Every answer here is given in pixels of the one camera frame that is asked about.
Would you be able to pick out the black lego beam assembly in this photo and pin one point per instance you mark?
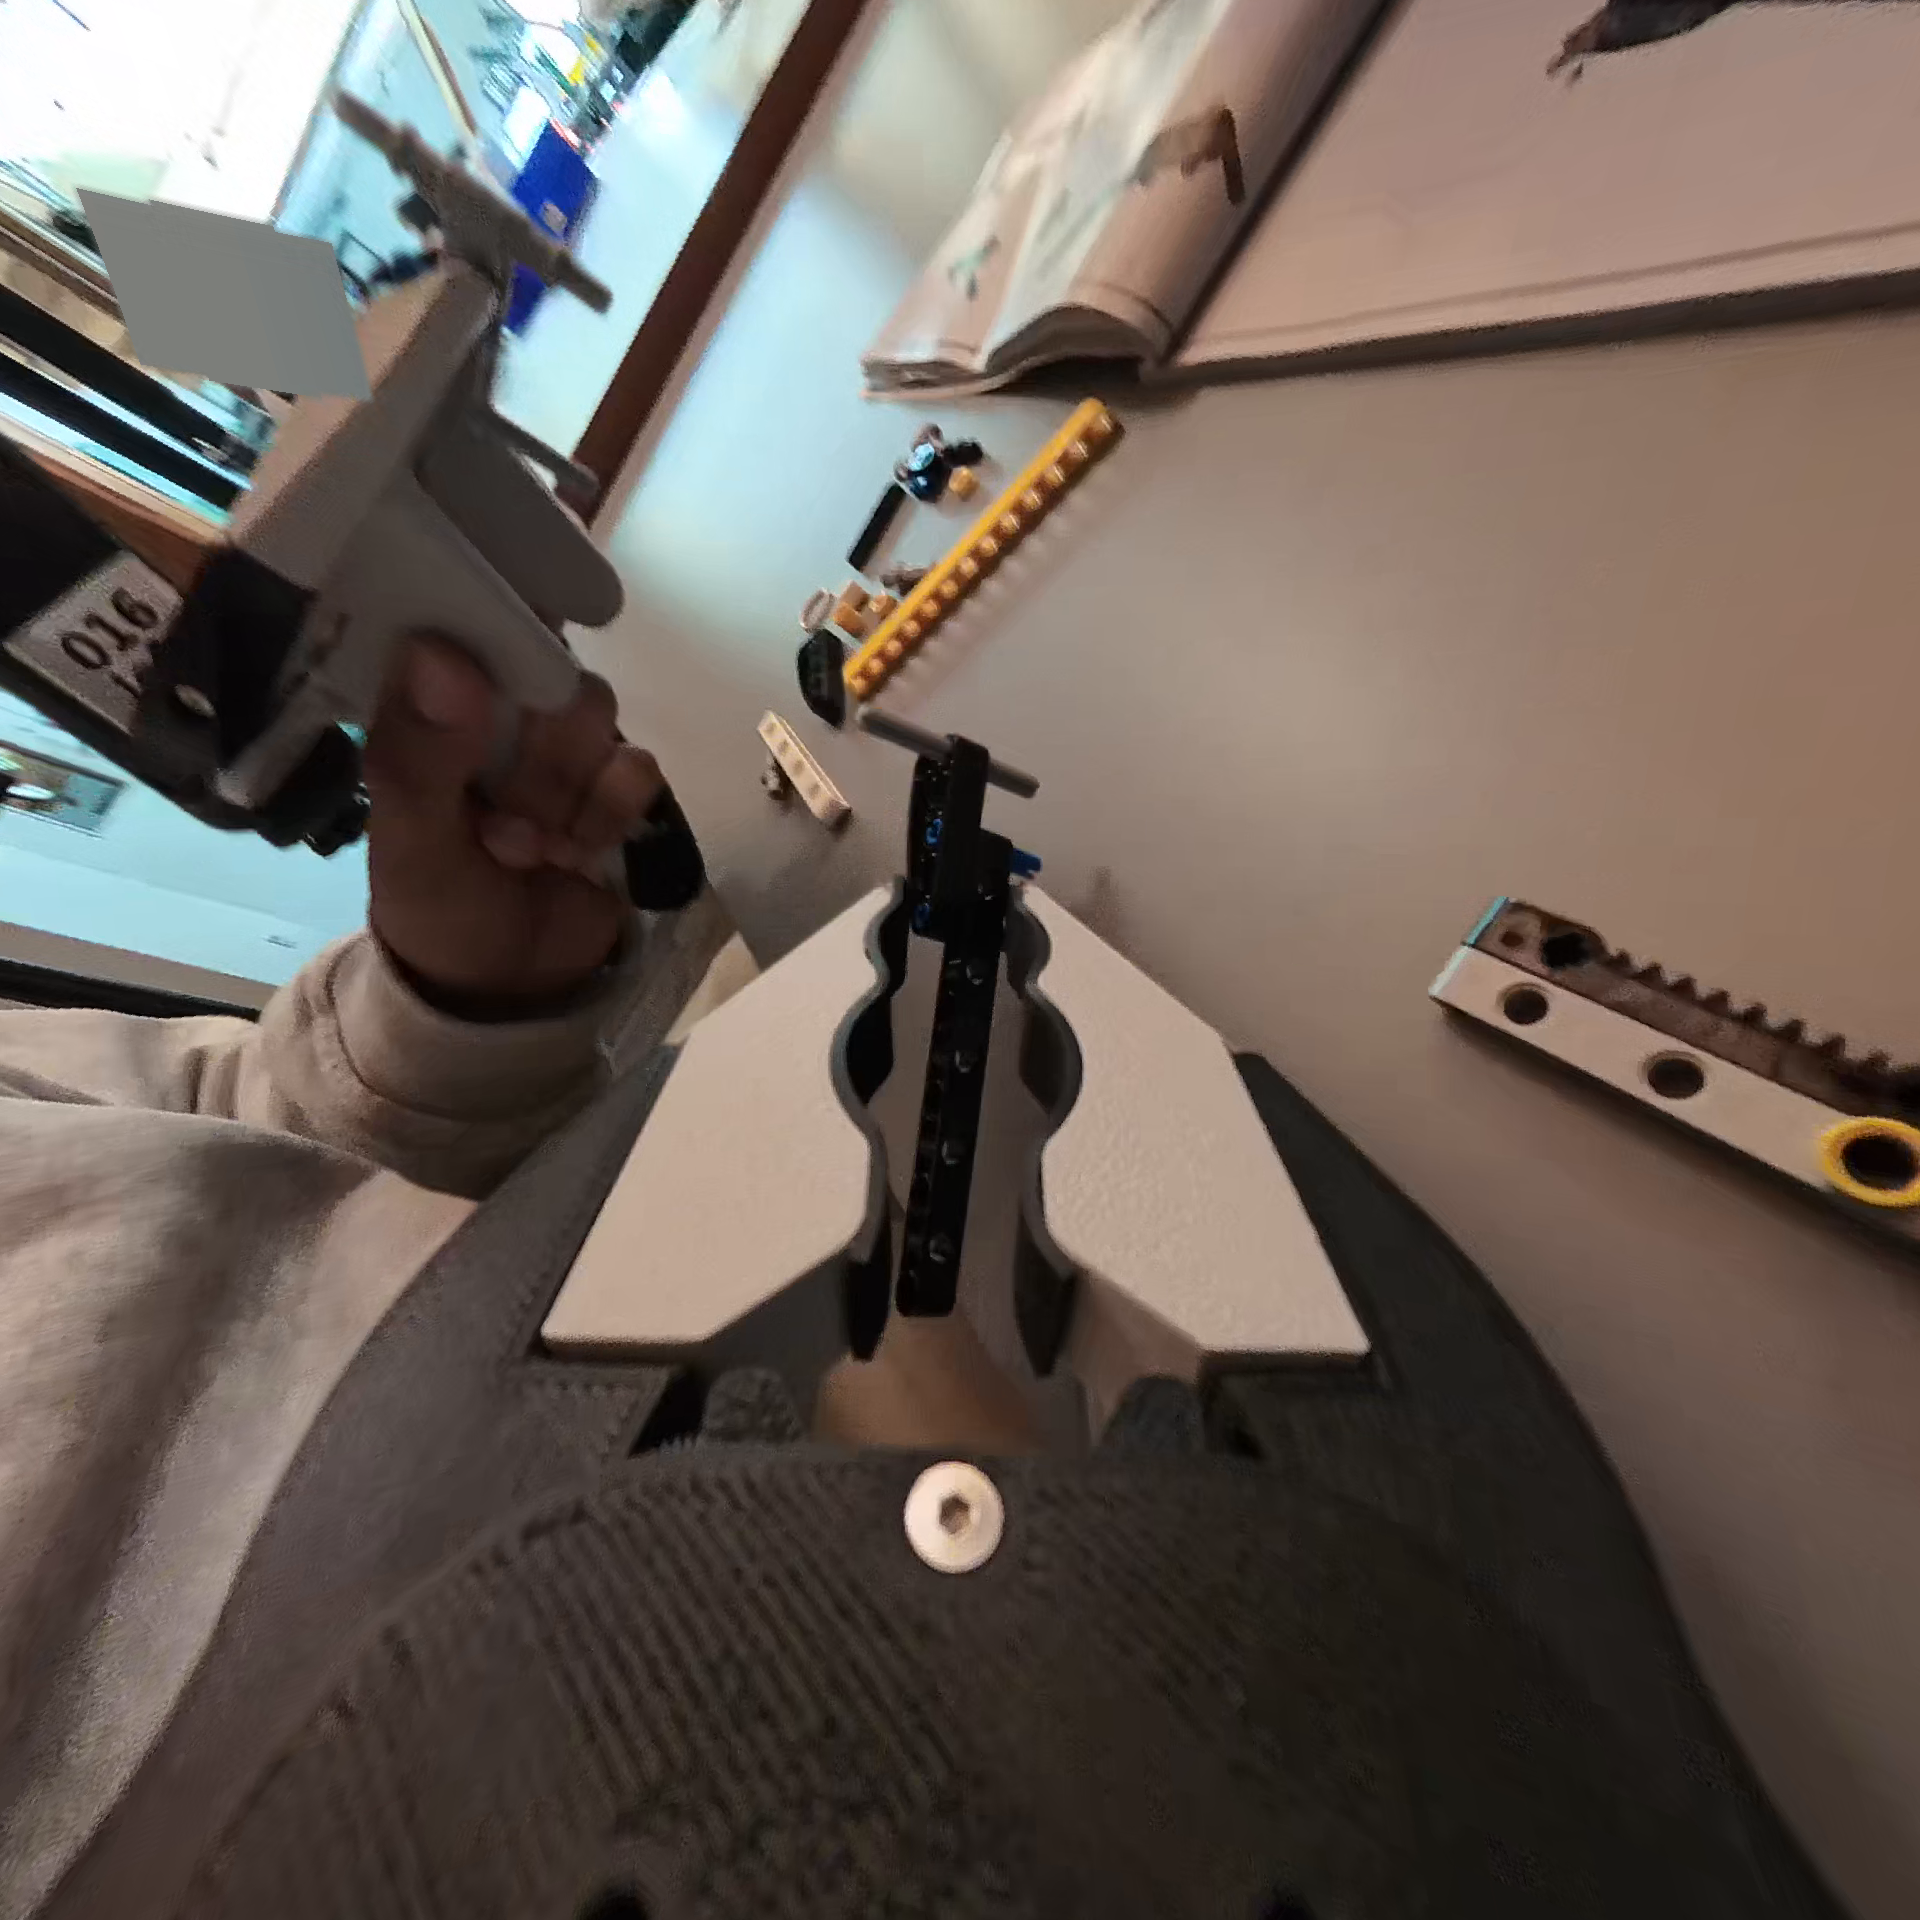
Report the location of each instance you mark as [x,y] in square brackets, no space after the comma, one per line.
[953,1050]

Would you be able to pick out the white lego beam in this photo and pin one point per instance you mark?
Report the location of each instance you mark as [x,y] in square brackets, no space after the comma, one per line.
[802,769]

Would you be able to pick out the black curved lego beam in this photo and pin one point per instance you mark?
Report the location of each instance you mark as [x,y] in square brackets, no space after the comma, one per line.
[822,674]

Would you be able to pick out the long yellow lego beam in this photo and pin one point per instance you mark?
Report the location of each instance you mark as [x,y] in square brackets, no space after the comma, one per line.
[984,555]

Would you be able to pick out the tan lego bush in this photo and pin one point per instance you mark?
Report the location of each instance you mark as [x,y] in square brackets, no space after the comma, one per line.
[860,606]

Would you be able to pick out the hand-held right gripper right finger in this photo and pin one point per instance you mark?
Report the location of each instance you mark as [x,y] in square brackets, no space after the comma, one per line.
[1185,1201]

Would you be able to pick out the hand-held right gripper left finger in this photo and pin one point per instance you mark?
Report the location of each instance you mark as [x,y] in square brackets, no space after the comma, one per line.
[720,1184]

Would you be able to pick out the black and blue lego piece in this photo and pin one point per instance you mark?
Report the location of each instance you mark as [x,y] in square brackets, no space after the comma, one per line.
[927,469]

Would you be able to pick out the person's left forearm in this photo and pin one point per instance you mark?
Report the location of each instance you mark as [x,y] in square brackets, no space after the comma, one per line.
[300,1050]

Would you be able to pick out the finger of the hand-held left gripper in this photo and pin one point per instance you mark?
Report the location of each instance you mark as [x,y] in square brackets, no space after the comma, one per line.
[376,434]

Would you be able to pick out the white beam gear rack assembly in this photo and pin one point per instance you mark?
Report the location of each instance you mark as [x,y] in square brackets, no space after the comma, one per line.
[1650,1079]

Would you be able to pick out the person's left hand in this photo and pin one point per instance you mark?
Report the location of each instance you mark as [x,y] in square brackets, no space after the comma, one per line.
[510,885]

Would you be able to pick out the lego instruction booklet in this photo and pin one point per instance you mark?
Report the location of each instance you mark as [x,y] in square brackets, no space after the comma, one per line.
[1424,181]

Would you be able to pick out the distant blue bin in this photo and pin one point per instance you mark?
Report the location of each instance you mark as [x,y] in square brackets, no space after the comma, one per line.
[551,195]

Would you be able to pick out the short black lego beam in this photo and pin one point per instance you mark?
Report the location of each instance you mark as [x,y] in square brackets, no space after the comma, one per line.
[879,528]

